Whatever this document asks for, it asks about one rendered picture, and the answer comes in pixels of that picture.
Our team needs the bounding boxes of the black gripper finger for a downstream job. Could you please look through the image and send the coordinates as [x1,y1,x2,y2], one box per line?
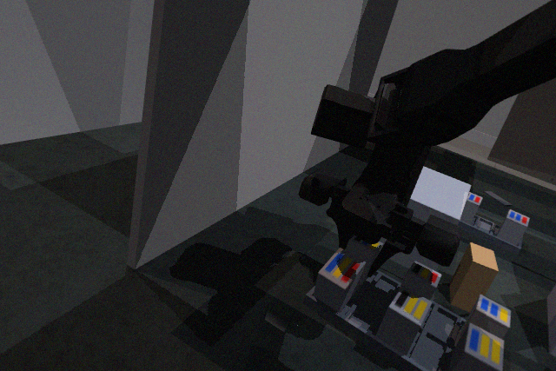
[327,209,354,250]
[367,238,416,277]

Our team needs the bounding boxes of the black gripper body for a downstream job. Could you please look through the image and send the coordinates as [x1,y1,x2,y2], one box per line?
[298,151,462,267]

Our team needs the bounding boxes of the brown rectangular block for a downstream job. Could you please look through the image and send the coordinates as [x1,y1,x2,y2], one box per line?
[450,242,499,313]

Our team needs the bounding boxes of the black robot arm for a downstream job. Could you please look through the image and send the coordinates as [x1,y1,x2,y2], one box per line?
[311,0,556,244]

